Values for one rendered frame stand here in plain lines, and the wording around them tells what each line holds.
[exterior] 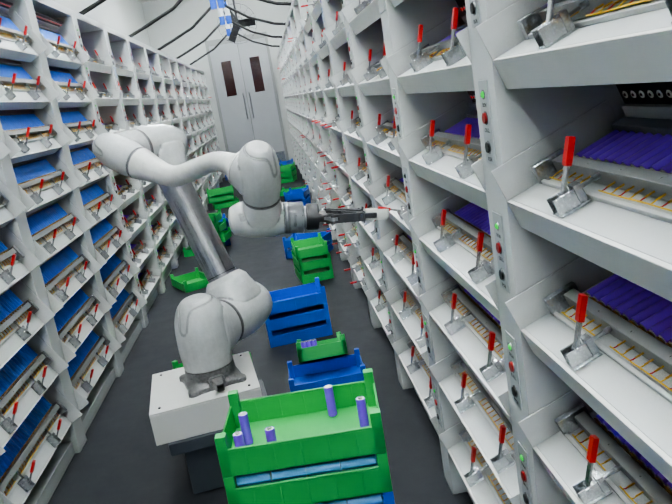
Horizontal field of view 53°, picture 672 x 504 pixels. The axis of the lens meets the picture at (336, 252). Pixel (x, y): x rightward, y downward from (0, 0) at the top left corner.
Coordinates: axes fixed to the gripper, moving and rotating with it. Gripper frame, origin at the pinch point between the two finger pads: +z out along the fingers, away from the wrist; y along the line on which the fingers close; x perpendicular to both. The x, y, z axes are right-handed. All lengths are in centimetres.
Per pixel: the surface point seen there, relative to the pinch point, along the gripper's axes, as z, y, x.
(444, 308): 12.4, 29.0, -19.8
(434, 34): 10, 26, 46
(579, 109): 14, 95, 30
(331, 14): 0, -115, 67
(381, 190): 8.9, -44.3, 0.6
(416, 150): 6.0, 25.7, 19.5
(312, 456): -24, 78, -30
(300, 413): -26, 58, -31
